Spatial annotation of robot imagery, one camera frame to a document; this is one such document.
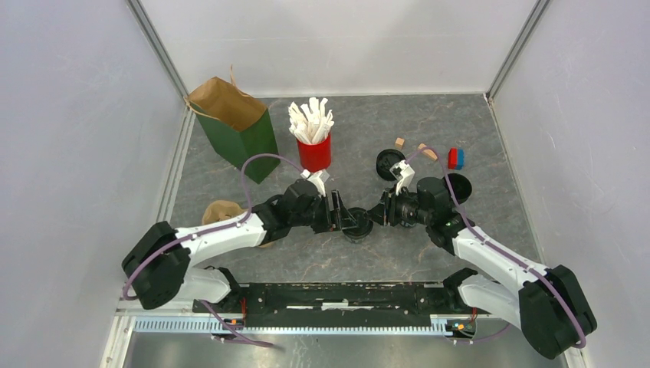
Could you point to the green paper bag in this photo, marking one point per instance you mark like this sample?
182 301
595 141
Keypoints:
237 125

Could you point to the red cup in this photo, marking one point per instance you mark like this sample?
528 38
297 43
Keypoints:
315 157

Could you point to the white wrapped stirrer bundle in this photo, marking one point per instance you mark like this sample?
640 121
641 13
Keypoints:
310 122

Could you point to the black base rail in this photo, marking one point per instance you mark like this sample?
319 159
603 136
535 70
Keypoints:
361 307

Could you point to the long wooden block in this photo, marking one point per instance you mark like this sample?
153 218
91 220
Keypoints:
424 150

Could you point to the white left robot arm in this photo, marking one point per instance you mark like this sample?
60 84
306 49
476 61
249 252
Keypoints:
163 265

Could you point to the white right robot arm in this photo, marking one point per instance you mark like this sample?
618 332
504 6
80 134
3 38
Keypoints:
546 304

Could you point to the red and blue block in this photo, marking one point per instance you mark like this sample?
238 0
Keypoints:
456 158

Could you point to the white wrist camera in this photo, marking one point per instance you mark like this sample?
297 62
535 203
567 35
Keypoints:
404 174
318 178

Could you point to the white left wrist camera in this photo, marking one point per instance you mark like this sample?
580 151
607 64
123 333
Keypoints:
318 178

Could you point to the black coffee cup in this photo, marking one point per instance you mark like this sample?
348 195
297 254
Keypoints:
458 187
355 238

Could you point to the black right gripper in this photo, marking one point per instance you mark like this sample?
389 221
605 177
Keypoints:
387 209

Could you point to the brown cardboard cup carrier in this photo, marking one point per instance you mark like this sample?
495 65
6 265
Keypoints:
221 212

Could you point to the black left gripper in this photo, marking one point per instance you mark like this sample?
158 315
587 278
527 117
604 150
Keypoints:
343 218

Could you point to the black coffee lid stack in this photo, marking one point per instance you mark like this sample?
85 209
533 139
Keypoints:
385 160

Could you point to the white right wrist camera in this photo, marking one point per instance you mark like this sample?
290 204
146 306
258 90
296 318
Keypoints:
404 174

